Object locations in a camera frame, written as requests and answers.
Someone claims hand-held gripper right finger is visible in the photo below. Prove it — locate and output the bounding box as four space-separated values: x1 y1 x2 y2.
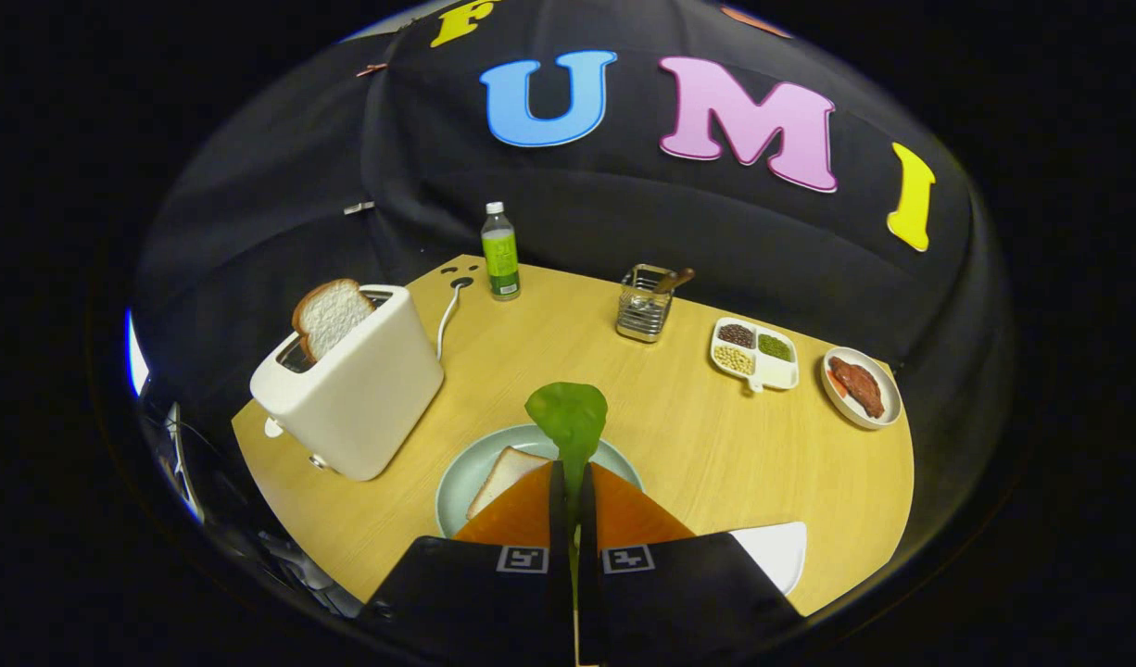
577 463 805 663

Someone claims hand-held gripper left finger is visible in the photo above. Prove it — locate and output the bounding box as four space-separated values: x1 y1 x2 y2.
360 460 576 663

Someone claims green lettuce leaf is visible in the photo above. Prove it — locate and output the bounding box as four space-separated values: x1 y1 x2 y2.
524 382 610 603

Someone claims toasted bread slice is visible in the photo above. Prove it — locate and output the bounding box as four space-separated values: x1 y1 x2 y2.
291 279 377 362

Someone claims white bread slice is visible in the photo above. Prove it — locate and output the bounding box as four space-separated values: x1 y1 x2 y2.
465 447 552 520

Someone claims pale green round plate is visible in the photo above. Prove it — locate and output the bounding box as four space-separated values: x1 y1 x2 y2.
435 424 645 540

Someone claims metal utensil holder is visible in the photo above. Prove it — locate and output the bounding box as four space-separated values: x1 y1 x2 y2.
615 264 676 344

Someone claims white toaster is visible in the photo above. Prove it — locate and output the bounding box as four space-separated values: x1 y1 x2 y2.
250 284 446 483

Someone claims white divided dish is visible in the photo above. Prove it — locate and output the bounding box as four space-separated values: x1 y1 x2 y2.
710 317 800 394

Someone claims green label drink bottle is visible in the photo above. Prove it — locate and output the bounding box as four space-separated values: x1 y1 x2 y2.
481 202 522 302

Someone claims red meat slice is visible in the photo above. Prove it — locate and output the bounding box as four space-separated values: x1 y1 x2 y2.
828 357 886 419

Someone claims black backdrop cloth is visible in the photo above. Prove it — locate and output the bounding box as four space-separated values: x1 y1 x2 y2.
133 0 1014 520

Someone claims round white meat plate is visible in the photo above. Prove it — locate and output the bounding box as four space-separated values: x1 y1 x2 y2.
821 346 903 431

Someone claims white toaster cable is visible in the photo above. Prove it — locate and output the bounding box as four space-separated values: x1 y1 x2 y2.
435 276 473 362

